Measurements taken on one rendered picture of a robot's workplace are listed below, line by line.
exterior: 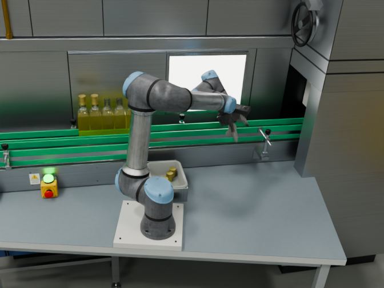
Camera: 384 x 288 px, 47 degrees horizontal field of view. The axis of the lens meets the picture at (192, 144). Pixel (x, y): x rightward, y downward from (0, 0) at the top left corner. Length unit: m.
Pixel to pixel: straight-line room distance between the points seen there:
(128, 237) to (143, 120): 0.50
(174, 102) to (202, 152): 0.73
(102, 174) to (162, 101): 0.69
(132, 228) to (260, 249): 0.54
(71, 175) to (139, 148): 0.52
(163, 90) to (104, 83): 0.68
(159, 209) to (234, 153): 0.72
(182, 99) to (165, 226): 0.54
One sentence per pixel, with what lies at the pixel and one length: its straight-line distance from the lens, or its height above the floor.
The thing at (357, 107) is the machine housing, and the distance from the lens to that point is 2.32.
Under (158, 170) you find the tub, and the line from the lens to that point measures 2.24.
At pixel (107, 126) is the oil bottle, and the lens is 2.19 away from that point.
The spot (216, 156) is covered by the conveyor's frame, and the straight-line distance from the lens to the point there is 2.35.
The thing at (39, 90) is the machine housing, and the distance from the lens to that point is 2.31.
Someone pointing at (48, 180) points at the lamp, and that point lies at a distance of 2.14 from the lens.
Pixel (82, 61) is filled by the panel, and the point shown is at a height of 1.29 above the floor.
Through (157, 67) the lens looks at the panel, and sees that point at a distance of 2.25.
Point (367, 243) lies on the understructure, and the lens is 2.99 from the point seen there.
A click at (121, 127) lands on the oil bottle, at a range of 2.20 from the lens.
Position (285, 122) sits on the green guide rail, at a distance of 2.50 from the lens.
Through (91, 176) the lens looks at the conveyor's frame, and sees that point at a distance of 2.19.
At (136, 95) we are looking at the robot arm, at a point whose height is 1.36.
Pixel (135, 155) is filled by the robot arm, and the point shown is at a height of 1.10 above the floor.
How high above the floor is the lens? 2.06
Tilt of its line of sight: 31 degrees down
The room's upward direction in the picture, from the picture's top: 4 degrees clockwise
